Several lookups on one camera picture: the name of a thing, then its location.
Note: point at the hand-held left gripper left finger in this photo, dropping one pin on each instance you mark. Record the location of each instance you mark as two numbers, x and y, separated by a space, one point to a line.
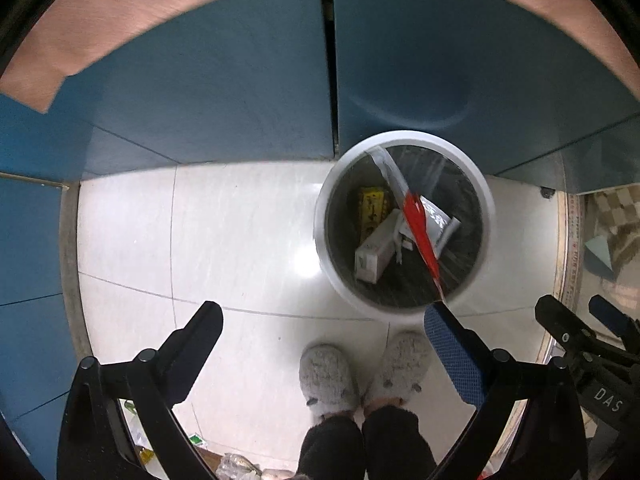
197 350

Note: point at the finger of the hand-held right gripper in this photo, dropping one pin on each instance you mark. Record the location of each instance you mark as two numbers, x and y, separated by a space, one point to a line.
560 320
612 315

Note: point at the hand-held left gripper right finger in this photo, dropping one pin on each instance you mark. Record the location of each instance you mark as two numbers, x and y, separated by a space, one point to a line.
452 350

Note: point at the red plastic packet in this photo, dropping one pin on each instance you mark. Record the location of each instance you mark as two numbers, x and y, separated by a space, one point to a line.
420 235

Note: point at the white toothpaste box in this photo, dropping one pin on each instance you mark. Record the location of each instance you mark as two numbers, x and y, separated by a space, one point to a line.
375 252

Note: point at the white blue printed packet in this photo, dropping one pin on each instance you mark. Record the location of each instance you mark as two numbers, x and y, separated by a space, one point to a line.
440 222

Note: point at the white round trash can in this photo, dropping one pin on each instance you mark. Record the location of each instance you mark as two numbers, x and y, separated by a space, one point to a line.
350 270

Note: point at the yellow box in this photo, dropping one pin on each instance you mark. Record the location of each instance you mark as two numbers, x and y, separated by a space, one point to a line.
372 207

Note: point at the clear plastic wrapper strip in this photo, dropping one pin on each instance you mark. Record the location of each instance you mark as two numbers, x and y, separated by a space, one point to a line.
387 167

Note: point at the teal flat object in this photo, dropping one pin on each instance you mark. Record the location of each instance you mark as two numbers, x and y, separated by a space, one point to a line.
599 255

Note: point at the small green white packet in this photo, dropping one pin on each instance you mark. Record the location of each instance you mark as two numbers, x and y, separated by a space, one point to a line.
197 440

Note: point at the crumpled clear plastic bag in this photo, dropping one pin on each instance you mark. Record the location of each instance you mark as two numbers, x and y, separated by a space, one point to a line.
237 467

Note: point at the blue base cabinet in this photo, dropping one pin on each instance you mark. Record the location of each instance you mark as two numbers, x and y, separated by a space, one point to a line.
200 85

